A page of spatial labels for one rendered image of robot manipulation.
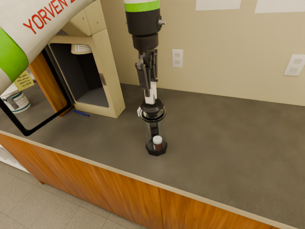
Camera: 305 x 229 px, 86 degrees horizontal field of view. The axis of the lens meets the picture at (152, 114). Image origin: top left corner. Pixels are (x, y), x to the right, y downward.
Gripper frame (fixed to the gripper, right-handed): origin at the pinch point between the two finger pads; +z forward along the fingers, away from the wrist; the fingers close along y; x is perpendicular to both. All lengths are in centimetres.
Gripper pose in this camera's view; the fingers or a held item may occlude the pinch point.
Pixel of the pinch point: (150, 92)
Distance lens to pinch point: 60.2
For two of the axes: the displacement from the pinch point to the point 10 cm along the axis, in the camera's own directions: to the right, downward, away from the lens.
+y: 3.6, -6.2, 7.0
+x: -9.3, -1.8, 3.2
